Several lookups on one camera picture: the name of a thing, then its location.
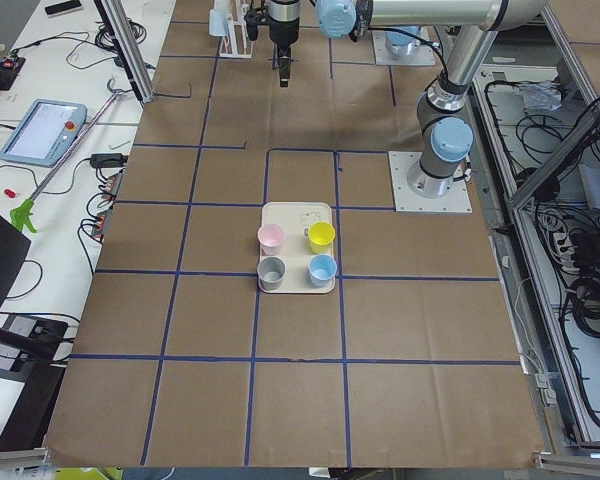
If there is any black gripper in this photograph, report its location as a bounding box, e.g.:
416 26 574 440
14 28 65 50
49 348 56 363
269 17 300 88

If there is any aluminium frame post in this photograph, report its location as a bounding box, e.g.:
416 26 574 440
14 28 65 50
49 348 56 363
94 0 155 104

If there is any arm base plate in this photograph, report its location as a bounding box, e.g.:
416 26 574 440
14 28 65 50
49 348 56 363
388 151 472 214
372 31 436 67

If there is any white wire cup rack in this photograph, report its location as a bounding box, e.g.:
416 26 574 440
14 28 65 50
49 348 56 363
212 0 253 59

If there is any light blue plastic cup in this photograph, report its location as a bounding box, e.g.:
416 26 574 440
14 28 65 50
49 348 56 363
208 9 228 37

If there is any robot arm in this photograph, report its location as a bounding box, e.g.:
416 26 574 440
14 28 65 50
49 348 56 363
249 1 543 199
384 26 428 61

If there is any yellow plastic cup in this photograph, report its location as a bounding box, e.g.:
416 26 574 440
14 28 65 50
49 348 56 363
308 222 336 254

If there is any cream plastic tray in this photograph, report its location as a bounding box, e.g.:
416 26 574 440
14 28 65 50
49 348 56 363
258 202 335 294

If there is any smartphone on table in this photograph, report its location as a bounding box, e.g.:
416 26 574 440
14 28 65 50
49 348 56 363
44 0 83 17

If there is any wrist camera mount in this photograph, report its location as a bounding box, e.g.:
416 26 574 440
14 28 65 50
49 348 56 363
244 5 269 42

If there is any grey plastic cup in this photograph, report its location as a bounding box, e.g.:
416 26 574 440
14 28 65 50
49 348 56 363
257 256 286 291

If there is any pink plastic cup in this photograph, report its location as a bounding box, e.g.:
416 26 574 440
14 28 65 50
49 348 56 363
257 223 285 256

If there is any teach pendant tablet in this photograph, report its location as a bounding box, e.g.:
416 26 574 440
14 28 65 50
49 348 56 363
0 99 87 167

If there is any black power adapter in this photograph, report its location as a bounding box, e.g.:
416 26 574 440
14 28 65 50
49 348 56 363
89 153 128 169

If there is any green handled reacher tool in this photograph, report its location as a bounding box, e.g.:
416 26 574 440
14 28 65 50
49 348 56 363
9 78 128 233

